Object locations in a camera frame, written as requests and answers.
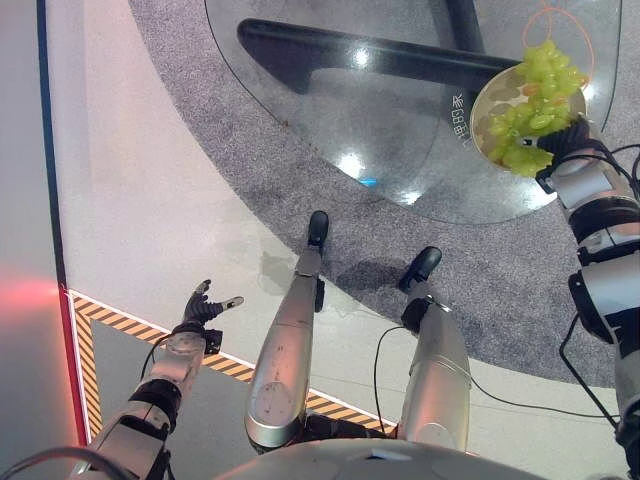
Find green grape bunch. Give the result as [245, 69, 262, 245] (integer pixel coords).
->
[486, 40, 592, 178]

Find orange string loop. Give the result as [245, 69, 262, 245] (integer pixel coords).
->
[521, 0, 597, 81]

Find robot silver leg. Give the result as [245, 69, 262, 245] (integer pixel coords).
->
[244, 209, 332, 450]
[396, 245, 474, 452]

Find robot left silver leg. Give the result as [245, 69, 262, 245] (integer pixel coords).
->
[244, 209, 332, 450]

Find robot silver torso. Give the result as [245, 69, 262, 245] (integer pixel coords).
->
[213, 438, 551, 480]

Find yellow black hazard tape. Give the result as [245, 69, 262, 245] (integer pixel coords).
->
[69, 292, 399, 439]

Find black table base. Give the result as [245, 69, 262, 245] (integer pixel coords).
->
[236, 0, 527, 97]

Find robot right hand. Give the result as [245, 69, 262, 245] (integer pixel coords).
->
[537, 116, 605, 160]

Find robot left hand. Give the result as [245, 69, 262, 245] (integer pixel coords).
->
[182, 279, 245, 330]

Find robot right silver leg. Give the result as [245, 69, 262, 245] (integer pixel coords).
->
[396, 245, 474, 452]

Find thin black cable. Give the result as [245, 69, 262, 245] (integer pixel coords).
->
[372, 324, 621, 437]
[557, 311, 622, 429]

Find round clear glass plate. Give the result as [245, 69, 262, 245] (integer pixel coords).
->
[469, 63, 588, 176]

